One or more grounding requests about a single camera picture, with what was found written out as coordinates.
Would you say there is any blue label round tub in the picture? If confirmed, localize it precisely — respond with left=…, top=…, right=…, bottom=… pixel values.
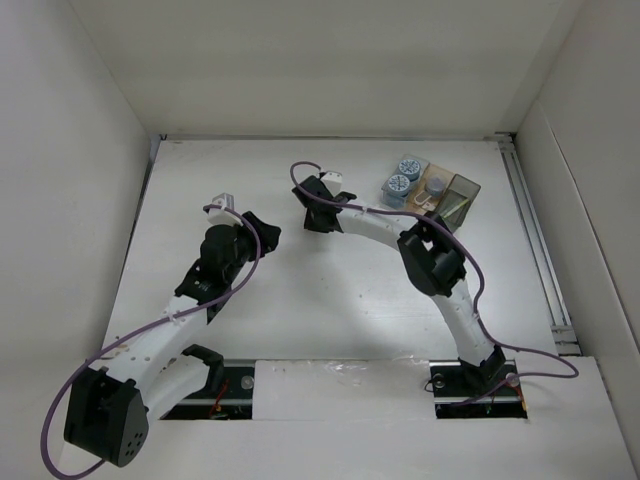
left=396, top=156, right=422, bottom=182

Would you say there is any clear tub of paperclips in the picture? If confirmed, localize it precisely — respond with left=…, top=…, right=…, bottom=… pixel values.
left=424, top=174, right=448, bottom=198

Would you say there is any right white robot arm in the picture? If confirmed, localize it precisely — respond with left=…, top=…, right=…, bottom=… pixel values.
left=292, top=174, right=505, bottom=395

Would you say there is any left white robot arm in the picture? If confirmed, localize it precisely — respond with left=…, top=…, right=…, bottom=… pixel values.
left=64, top=210, right=281, bottom=467

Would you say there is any orange plastic bin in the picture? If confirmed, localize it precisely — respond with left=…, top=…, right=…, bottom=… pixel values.
left=406, top=163, right=455, bottom=214

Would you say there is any grey plastic bin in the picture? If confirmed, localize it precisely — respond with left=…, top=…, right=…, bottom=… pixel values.
left=435, top=174, right=481, bottom=233

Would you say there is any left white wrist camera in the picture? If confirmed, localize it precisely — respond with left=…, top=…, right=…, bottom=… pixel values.
left=203, top=193, right=241, bottom=226

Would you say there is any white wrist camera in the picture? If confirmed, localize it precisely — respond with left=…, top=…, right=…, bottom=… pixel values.
left=319, top=171, right=343, bottom=197
left=203, top=193, right=241, bottom=226

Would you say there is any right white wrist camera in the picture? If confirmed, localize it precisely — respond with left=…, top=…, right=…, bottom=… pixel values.
left=319, top=171, right=343, bottom=197

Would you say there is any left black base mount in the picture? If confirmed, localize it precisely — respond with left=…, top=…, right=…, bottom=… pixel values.
left=176, top=359, right=255, bottom=420

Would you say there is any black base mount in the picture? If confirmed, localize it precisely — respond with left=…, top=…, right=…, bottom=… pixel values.
left=424, top=360, right=528, bottom=420
left=176, top=359, right=255, bottom=420

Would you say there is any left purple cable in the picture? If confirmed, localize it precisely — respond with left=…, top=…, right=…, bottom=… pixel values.
left=39, top=207, right=264, bottom=479

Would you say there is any purple cable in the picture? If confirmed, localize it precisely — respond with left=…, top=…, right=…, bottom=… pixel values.
left=289, top=160, right=580, bottom=406
left=39, top=207, right=264, bottom=479

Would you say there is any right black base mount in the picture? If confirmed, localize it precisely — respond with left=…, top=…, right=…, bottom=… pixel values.
left=424, top=360, right=528, bottom=420

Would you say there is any aluminium side rail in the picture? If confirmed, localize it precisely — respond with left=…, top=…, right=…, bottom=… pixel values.
left=496, top=134, right=582, bottom=357

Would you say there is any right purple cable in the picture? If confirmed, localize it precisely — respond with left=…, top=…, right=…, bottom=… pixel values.
left=289, top=160, right=580, bottom=406

